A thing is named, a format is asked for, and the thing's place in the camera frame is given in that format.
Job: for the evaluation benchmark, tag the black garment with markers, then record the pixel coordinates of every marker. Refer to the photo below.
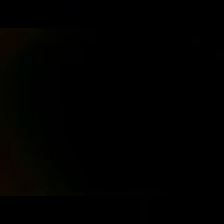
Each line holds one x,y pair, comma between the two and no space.
126,110

